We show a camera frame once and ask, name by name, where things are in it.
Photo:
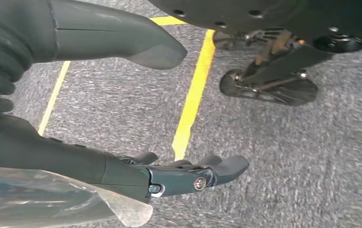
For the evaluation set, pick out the clear plastic cover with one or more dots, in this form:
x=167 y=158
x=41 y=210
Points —
x=42 y=201

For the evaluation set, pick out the black robot foot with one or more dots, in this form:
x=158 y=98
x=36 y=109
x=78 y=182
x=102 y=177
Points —
x=288 y=93

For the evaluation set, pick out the black robot leg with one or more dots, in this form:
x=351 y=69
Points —
x=281 y=59

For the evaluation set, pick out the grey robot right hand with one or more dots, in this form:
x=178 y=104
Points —
x=42 y=154

